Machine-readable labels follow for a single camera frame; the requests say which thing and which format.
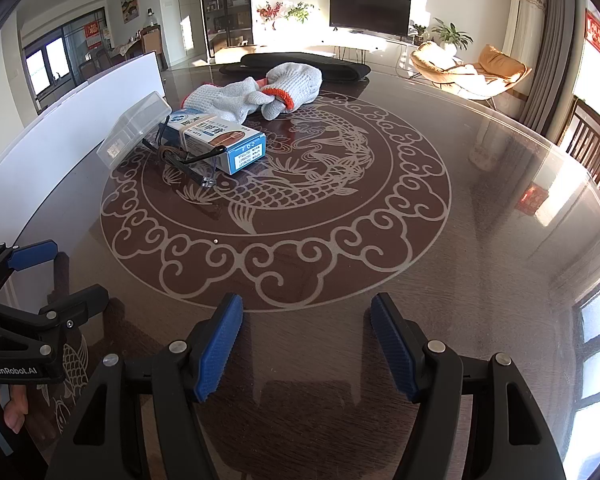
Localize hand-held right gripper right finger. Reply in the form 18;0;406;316
370;292;567;480

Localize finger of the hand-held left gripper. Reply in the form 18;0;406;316
0;241;60;293
0;284;110;356

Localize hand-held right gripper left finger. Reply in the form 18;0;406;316
45;292;244;480

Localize white storage container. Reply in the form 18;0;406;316
0;50;163;261

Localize clear plastic box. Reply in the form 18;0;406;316
96;91;173;170

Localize black framed safety glasses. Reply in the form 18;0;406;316
141;115;227;189

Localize blue cardboard box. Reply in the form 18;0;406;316
167;108;267;176

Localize white knit work glove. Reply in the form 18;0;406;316
260;62;324;121
186;76;276;122

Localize person's left hand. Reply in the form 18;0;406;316
0;382;31;435

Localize dark framed window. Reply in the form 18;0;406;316
24;35;71;98

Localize dining table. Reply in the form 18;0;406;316
107;40;143;58

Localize wooden dining chair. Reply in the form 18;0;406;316
140;25;163;58

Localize dark wooden chair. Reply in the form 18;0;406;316
557;97;600;186

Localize brown cardboard box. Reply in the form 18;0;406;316
212;45;258;63

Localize folded black cloth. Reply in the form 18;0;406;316
219;51;372;83

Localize white television stand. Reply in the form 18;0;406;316
325;35;416;61

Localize orange lounge chair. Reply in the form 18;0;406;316
410;40;533;110

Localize dark glass display cabinet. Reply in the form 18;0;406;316
199;0;255;64

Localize large potted green plant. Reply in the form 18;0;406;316
431;17;473;51

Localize grey curtain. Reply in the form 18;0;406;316
520;0;588;136

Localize flat screen television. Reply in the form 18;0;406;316
329;0;412;39

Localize red flower bouquet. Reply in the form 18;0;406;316
256;1;286;28

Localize green leafy table plant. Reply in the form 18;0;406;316
285;2;315;24

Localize covered standing air conditioner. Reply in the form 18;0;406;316
502;0;548;81

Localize red wall hanging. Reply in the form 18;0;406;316
583;8;600;56

